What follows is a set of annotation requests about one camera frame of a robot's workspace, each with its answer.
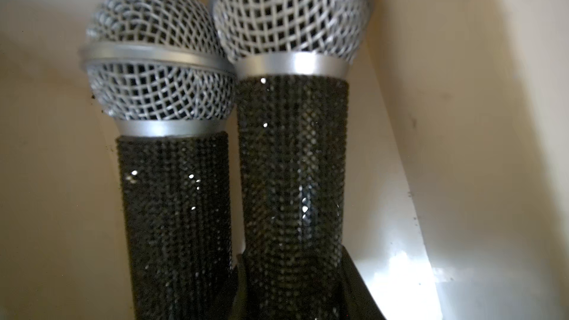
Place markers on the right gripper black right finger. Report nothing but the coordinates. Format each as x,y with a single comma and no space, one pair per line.
356,303

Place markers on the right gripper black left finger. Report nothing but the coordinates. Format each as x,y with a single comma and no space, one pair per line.
231,302

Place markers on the white top drawer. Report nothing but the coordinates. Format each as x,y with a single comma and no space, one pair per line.
457,169

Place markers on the black rhinestone microphone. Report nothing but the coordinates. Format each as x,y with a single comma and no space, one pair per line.
157,68
292,59

